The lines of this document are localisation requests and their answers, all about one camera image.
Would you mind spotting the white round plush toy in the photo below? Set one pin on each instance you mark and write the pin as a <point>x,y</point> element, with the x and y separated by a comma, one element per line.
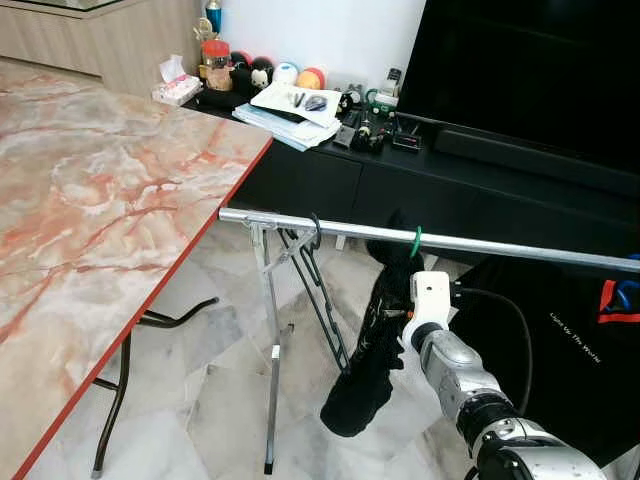
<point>286,73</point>

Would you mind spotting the light wooden cabinet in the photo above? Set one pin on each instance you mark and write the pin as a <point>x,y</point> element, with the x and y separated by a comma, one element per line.
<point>100,40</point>

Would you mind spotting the black flat television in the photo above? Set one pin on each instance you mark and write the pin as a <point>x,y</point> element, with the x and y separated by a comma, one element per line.
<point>530,70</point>

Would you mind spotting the stack of white papers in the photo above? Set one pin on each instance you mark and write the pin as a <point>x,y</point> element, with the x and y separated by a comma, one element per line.
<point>290,118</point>

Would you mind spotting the blue hook clothes hanger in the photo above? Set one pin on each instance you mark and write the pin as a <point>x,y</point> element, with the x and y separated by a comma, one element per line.
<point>626,295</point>

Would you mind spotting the orange round plush toy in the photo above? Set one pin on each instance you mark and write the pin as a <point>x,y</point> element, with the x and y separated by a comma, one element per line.
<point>313,78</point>

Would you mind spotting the black shirt green print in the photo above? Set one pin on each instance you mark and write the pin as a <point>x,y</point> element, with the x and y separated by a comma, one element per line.
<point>370,360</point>

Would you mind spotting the black round plush toy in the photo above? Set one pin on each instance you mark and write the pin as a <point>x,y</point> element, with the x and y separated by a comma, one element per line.
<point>262,72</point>
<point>240,72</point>

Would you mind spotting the green plastic clothes hanger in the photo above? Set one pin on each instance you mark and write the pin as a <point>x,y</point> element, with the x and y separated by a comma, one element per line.
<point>417,240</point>

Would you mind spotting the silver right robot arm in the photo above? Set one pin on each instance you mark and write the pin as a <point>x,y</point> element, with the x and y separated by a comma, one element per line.
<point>470,385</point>

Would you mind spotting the silver metal clothes rack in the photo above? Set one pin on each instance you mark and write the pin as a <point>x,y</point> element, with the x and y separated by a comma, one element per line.
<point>500,248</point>

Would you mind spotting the red-lidded clear jar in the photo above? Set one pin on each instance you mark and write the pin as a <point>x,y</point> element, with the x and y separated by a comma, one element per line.
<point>215,65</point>

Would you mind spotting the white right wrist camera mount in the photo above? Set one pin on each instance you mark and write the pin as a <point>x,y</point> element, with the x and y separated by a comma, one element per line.
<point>430,300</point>

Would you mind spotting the black soundbar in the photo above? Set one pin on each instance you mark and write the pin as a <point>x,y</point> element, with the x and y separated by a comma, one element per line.
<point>530,160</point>

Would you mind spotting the blue trophy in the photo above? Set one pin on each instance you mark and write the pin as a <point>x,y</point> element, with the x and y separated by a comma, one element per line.
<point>213,18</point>

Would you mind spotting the pink white tissue box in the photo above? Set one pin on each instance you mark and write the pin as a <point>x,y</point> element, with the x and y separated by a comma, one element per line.
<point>177,90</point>

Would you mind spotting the marble-top red-edged folding table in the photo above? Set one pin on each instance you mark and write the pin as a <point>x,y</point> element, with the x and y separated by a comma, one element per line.
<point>90,200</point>

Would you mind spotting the small black router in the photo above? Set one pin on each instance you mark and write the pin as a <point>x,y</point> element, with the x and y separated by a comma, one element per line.
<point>405,142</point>

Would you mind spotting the small clear bottle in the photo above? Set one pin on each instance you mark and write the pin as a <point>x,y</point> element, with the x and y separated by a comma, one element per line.
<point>392,85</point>

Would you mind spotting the black T-shirt white text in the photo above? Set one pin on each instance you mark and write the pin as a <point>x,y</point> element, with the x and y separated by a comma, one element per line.
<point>570,360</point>

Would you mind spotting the black TV console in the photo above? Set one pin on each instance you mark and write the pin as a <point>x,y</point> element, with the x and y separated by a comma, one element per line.
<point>330,190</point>

